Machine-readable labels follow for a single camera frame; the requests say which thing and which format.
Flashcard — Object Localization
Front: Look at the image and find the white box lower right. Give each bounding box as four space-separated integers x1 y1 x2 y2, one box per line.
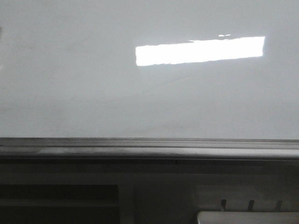
197 211 299 224

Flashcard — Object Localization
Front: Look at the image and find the grey aluminium whiteboard frame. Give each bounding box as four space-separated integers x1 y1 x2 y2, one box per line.
0 138 299 161

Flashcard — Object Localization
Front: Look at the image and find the white glossy whiteboard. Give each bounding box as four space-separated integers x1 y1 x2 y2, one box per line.
0 0 299 139

